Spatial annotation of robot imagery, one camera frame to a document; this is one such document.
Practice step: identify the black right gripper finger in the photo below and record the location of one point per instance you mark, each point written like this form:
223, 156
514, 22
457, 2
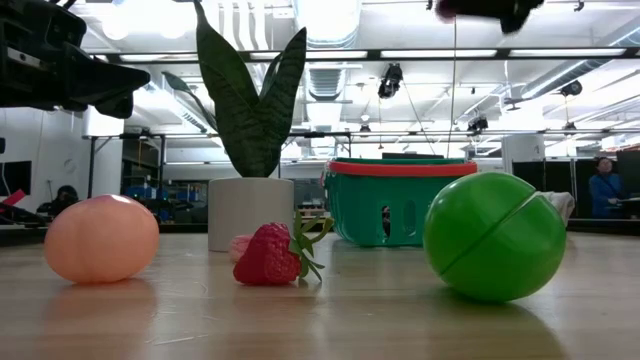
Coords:
475, 7

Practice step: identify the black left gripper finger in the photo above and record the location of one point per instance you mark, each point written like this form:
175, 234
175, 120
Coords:
115, 106
100, 77

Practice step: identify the orange toy peach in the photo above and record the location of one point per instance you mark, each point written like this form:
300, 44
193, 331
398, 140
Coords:
100, 240

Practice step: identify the green plastic ball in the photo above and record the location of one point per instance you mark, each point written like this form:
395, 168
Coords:
495, 237

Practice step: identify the blue storage bins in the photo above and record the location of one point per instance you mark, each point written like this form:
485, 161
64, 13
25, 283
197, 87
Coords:
142, 192

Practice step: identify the person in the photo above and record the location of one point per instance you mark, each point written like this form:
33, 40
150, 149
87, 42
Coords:
66, 194
605, 192

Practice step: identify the green snake plant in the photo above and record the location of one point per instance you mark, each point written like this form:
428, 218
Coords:
250, 120

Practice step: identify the white plant pot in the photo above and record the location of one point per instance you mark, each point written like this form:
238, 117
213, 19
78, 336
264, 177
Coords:
250, 210

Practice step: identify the black cabinets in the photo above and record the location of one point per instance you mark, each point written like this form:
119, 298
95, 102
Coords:
560, 190

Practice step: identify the white folded towel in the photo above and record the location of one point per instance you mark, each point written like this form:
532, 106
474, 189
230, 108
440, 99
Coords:
562, 202

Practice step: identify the red toy strawberry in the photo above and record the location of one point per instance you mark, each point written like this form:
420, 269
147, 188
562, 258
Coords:
267, 255

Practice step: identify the black background table frame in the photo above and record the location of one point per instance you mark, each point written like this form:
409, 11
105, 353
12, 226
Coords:
92, 165

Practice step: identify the silver ventilation duct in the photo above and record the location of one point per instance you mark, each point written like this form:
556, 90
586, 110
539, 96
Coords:
575, 70

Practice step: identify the black hanging ceiling camera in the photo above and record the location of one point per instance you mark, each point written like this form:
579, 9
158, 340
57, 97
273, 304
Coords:
477, 124
390, 82
571, 88

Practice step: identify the black wall monitor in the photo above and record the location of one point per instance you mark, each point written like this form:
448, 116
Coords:
15, 177

